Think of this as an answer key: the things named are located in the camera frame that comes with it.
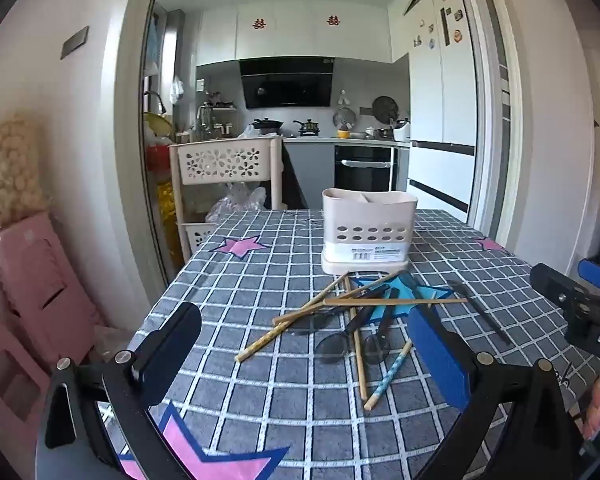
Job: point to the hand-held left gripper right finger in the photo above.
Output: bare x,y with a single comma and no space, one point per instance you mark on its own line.
440,355

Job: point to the kitchen faucet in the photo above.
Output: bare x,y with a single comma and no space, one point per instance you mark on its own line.
155,95

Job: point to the beige plastic utensil holder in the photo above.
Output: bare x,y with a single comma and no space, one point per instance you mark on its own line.
365,240

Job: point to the grey checked star tablecloth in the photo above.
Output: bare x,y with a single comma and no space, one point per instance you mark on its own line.
280,385

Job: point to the white plastic bag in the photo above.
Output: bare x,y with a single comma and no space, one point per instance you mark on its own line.
246,132

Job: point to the round steamer rack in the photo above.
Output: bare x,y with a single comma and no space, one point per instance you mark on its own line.
344,117

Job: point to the black plastic bag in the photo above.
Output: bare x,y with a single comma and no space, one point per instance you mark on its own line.
291,185

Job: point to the cooking pot with lid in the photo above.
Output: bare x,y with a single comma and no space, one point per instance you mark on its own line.
307,127

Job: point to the grey wall switch plate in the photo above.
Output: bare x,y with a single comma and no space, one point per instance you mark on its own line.
75,42

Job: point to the blue patterned chopstick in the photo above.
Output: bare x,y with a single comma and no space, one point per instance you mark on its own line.
390,372

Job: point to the grey kitchen counter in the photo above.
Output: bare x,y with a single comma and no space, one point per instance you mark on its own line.
315,175

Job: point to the round black hanging pan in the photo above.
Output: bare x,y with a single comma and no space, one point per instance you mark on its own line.
384,108

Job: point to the red basket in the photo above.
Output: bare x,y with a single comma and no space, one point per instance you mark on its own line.
157,157

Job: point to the person's right hand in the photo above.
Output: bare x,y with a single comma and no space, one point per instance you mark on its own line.
597,405

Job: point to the red cabinet decal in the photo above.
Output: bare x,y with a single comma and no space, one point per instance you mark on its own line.
333,20
259,24

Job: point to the white upper cabinets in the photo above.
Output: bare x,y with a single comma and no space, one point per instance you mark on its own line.
290,35

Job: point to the black wok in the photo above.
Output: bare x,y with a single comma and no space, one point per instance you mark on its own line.
266,125

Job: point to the white refrigerator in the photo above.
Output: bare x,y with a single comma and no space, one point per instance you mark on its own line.
440,110

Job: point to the bag of puffed snacks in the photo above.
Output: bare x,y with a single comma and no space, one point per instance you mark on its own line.
10,170

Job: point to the black range hood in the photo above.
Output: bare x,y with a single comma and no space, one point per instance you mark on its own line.
285,85

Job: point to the clear plastic bags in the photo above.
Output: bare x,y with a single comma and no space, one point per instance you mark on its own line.
235,202

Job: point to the yellow bag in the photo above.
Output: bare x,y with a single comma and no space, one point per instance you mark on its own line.
167,220

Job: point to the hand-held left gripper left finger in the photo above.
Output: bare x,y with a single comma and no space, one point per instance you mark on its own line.
172,350

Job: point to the yellow-green basin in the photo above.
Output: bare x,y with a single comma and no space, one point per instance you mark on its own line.
157,122

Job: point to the beige plastic trolley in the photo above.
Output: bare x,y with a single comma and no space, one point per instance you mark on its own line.
220,162

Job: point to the white rice cooker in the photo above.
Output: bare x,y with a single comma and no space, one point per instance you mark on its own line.
401,131

